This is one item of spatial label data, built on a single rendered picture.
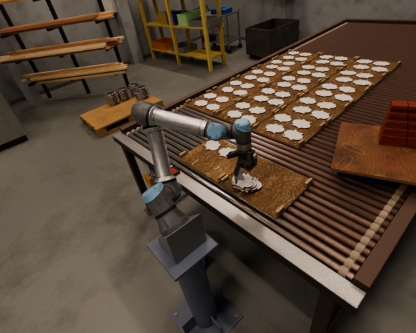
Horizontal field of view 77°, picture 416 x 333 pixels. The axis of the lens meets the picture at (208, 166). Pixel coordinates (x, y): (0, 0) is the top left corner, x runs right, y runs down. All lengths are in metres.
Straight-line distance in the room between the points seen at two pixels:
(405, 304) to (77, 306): 2.40
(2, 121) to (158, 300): 4.00
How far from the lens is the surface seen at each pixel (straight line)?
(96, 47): 5.72
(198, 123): 1.16
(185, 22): 6.70
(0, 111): 5.30
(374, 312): 2.29
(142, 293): 2.37
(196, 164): 1.75
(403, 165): 1.66
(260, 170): 1.65
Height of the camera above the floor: 1.99
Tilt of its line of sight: 38 degrees down
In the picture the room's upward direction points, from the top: 10 degrees counter-clockwise
